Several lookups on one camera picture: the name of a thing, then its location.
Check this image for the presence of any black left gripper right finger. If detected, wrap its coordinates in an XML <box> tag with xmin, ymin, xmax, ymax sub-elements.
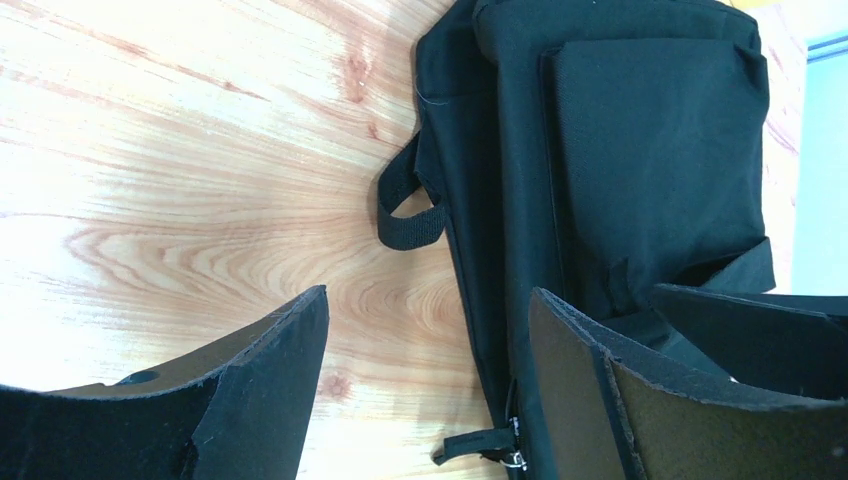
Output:
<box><xmin>529</xmin><ymin>289</ymin><xmax>847</xmax><ymax>479</ymax></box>

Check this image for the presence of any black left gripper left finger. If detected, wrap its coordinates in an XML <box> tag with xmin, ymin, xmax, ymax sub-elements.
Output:
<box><xmin>1</xmin><ymin>285</ymin><xmax>329</xmax><ymax>479</ymax></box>

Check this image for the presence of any black fabric student bag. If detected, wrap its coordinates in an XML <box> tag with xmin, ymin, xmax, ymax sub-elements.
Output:
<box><xmin>377</xmin><ymin>1</ymin><xmax>775</xmax><ymax>479</ymax></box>

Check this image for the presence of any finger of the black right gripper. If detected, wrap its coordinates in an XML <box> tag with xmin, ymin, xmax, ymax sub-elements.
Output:
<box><xmin>652</xmin><ymin>284</ymin><xmax>847</xmax><ymax>400</ymax></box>

